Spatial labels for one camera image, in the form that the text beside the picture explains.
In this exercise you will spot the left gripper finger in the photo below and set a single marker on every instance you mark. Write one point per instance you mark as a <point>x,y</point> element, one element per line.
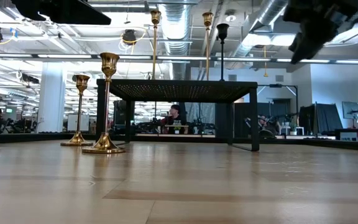
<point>70,18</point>
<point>70,7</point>

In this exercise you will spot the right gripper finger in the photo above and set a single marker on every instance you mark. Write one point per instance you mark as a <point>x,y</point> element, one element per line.
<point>296,49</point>
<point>317,35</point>

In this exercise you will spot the black candlestick holder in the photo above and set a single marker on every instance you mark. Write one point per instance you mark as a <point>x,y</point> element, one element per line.
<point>222,29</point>

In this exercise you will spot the tall gold candlestick holder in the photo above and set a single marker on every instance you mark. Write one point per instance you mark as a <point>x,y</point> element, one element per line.
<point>208,18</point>
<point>155,17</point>

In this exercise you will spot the long ceiling light bar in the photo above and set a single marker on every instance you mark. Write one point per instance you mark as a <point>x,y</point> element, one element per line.
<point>64,56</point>

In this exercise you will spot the black partition screen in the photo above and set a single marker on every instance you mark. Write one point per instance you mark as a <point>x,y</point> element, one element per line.
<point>325,118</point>

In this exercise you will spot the grey monitor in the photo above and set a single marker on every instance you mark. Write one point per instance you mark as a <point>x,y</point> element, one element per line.
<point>350,109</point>

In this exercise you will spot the white building column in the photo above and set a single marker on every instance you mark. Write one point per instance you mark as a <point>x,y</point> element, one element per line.
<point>51,99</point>

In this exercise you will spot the white cabinet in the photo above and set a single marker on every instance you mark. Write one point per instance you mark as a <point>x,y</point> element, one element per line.
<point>73,123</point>

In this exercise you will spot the black perforated metal shelf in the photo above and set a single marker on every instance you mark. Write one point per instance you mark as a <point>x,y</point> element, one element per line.
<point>182,90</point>

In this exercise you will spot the short gold candlestick holder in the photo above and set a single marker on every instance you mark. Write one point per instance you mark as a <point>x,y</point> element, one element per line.
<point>104,147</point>
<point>77,140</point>

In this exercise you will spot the silver spiral ventilation duct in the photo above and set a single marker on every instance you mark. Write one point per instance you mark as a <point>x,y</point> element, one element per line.
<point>176,31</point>
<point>269,15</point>

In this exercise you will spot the black aluminium table frame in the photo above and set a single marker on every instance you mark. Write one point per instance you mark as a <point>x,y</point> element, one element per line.
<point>26,137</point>

